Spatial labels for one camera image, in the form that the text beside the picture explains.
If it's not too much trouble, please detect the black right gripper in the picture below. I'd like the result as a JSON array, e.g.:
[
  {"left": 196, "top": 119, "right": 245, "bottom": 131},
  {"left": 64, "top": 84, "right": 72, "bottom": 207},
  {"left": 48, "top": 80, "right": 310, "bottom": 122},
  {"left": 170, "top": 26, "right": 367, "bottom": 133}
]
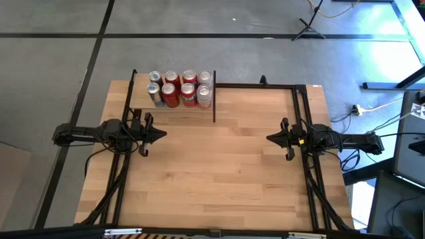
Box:
[{"left": 266, "top": 118, "right": 308, "bottom": 162}]

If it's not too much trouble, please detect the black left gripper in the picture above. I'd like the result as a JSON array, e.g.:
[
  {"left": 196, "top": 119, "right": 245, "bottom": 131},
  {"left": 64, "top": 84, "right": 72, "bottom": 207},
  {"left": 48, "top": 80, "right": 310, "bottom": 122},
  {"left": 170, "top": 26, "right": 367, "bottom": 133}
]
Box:
[{"left": 127, "top": 113, "right": 168, "bottom": 157}]

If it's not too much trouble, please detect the yellow black hazard tape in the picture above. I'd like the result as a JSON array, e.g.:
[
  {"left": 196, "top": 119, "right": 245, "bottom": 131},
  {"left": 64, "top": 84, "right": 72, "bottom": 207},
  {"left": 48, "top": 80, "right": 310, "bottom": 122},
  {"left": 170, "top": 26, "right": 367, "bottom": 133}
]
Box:
[{"left": 118, "top": 234, "right": 193, "bottom": 239}]

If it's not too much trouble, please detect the black tripod stand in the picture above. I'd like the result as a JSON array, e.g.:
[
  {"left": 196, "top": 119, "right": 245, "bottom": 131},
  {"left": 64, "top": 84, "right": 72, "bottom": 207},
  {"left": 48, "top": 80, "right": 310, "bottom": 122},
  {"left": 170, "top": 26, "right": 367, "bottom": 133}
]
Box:
[{"left": 291, "top": 0, "right": 327, "bottom": 42}]

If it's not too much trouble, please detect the black desk foot bar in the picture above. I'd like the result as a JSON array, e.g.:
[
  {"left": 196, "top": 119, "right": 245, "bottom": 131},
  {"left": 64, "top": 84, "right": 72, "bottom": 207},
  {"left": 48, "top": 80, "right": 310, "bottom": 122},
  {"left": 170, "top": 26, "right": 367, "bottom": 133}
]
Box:
[{"left": 361, "top": 66, "right": 425, "bottom": 91}]

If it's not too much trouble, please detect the grey office desk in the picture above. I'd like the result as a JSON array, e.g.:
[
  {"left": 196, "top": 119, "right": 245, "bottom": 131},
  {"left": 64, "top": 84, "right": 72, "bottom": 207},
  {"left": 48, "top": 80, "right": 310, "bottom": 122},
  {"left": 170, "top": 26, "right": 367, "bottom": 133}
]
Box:
[{"left": 393, "top": 90, "right": 425, "bottom": 187}]

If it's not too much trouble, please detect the dark grey desk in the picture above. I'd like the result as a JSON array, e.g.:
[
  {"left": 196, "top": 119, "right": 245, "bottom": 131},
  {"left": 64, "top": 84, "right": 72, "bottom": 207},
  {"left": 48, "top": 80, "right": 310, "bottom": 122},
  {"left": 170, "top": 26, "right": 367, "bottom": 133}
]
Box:
[{"left": 367, "top": 171, "right": 425, "bottom": 239}]

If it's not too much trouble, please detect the white marker paper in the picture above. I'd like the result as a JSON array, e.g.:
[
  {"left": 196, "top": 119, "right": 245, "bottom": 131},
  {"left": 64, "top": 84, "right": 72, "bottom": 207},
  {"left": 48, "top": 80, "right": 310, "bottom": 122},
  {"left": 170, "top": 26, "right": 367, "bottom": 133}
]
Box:
[{"left": 411, "top": 102, "right": 425, "bottom": 120}]

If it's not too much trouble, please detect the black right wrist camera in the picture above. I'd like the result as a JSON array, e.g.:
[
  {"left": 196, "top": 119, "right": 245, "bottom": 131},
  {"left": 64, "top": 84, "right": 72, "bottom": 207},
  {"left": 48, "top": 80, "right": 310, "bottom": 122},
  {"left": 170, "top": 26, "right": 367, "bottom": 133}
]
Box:
[{"left": 311, "top": 123, "right": 333, "bottom": 140}]

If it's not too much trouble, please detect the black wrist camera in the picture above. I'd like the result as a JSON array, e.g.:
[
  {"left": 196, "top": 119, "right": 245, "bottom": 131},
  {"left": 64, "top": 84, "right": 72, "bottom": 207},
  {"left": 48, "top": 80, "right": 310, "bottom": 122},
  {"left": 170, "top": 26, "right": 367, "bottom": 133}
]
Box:
[
  {"left": 101, "top": 118, "right": 124, "bottom": 134},
  {"left": 311, "top": 123, "right": 333, "bottom": 140}
]

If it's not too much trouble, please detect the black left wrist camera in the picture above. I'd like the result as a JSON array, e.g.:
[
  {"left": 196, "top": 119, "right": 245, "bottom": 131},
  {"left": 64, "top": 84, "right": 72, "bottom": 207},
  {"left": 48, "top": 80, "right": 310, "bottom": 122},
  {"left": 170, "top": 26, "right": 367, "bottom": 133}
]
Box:
[{"left": 101, "top": 118, "right": 124, "bottom": 134}]

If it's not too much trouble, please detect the black aluminium rig frame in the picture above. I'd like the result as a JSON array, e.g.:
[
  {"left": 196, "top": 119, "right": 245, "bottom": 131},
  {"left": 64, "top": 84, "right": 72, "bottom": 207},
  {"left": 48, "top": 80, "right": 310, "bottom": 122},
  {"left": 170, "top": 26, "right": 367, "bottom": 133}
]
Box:
[{"left": 0, "top": 74, "right": 399, "bottom": 239}]

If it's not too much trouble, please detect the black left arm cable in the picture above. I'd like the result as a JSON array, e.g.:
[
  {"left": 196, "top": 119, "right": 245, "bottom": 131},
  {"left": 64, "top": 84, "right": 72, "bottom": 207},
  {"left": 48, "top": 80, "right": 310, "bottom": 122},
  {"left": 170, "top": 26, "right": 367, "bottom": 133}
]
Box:
[{"left": 84, "top": 145, "right": 112, "bottom": 177}]

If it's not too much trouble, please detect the white floor cable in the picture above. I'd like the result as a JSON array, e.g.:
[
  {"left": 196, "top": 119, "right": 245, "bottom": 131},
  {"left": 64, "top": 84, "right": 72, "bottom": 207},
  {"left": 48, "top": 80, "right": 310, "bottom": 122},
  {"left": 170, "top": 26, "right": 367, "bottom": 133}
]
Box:
[{"left": 360, "top": 88, "right": 425, "bottom": 114}]

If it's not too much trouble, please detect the silver metal bracket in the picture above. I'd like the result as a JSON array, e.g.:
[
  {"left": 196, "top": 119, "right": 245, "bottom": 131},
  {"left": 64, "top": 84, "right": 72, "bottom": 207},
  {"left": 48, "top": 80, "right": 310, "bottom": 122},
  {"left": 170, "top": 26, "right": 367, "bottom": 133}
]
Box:
[
  {"left": 104, "top": 227, "right": 143, "bottom": 236},
  {"left": 288, "top": 232, "right": 328, "bottom": 239}
]

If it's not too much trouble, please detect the black floor cable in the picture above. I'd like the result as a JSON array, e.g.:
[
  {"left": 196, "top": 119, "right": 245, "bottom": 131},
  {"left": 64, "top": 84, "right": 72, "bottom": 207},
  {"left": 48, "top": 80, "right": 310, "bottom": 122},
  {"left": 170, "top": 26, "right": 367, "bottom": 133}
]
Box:
[{"left": 331, "top": 112, "right": 425, "bottom": 173}]

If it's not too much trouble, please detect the yellow cord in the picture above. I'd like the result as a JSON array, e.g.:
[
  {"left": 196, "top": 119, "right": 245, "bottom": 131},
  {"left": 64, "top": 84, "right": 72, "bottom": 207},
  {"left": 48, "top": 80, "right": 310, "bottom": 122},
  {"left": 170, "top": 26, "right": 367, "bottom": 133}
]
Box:
[{"left": 307, "top": 0, "right": 361, "bottom": 19}]

